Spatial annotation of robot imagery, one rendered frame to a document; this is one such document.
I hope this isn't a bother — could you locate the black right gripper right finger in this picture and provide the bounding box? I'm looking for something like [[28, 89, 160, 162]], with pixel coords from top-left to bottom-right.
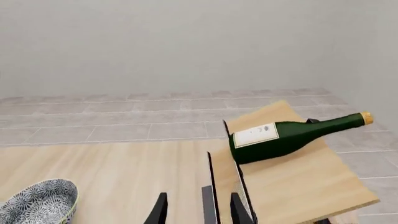
[[230, 194, 255, 224]]

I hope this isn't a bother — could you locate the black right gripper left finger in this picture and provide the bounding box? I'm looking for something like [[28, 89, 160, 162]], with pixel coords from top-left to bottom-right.
[[145, 192, 169, 224]]

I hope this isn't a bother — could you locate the green wine bottle white label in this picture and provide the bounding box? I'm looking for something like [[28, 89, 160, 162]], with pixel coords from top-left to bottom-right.
[[228, 111, 374, 166]]

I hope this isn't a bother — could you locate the blue white patterned bowl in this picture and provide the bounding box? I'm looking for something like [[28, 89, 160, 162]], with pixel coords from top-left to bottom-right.
[[0, 178, 80, 224]]

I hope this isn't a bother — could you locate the wooden wine rack black frame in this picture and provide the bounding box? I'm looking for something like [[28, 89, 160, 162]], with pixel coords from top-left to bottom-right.
[[201, 100, 381, 224]]

